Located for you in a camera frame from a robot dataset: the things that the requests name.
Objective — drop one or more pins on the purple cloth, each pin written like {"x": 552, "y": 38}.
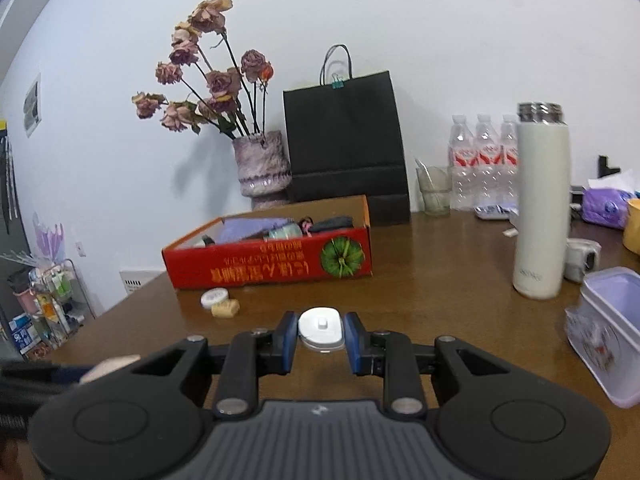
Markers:
{"x": 240, "y": 230}

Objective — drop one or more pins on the small white round device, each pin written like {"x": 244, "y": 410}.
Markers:
{"x": 321, "y": 327}

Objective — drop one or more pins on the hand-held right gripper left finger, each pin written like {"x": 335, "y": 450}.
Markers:
{"x": 287, "y": 345}

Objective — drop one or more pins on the purple marbled vase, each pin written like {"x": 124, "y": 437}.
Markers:
{"x": 262, "y": 165}

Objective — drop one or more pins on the pink cup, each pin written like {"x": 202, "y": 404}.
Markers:
{"x": 25, "y": 300}

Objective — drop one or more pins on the wall poster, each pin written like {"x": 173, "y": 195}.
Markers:
{"x": 31, "y": 107}

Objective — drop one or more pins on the white round small cap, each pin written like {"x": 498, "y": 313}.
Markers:
{"x": 214, "y": 298}

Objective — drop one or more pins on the black cloth item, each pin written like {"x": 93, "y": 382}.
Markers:
{"x": 332, "y": 223}

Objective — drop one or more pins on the white tissue paper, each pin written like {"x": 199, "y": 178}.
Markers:
{"x": 615, "y": 180}

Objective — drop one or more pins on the teal binder clip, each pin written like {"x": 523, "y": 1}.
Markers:
{"x": 337, "y": 81}

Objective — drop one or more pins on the black wall panel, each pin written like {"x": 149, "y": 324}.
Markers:
{"x": 7, "y": 200}

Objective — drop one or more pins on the black paper bag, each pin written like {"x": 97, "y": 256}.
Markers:
{"x": 345, "y": 135}

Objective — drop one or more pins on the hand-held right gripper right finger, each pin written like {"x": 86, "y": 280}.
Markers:
{"x": 352, "y": 345}

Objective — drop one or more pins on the wooden desktop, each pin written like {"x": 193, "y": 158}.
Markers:
{"x": 450, "y": 300}

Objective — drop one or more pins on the clear straw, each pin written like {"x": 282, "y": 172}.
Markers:
{"x": 420, "y": 165}

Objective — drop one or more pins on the pale beige object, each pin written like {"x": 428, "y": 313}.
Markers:
{"x": 112, "y": 367}

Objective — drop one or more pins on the purple tissue pack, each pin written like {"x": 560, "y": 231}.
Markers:
{"x": 605, "y": 207}

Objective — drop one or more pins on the red cardboard box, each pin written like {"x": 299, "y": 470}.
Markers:
{"x": 260, "y": 265}

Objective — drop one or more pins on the dried rose bouquet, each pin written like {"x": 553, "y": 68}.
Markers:
{"x": 207, "y": 15}

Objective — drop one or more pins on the tall white thermos bottle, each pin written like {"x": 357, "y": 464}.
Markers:
{"x": 540, "y": 200}

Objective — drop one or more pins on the white wall socket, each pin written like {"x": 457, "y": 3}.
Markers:
{"x": 80, "y": 249}

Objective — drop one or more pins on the beige eraser block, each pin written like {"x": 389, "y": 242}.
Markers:
{"x": 226, "y": 309}

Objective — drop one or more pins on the purple transparent holder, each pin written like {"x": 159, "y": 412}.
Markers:
{"x": 47, "y": 237}

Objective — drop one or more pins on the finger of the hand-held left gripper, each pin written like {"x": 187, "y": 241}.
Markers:
{"x": 70, "y": 374}

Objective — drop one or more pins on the clear drinking glass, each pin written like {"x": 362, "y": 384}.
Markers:
{"x": 434, "y": 195}

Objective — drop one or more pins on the yellow cup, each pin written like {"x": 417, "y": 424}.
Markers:
{"x": 632, "y": 230}

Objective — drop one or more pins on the shrink-wrapped water bottle pack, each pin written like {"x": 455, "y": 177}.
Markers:
{"x": 472, "y": 155}

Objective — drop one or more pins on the black wall bracket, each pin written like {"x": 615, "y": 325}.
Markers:
{"x": 603, "y": 167}

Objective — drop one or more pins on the flat white grey packet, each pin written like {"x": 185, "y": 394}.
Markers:
{"x": 492, "y": 212}

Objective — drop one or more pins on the small pink item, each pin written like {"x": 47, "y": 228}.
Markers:
{"x": 306, "y": 225}

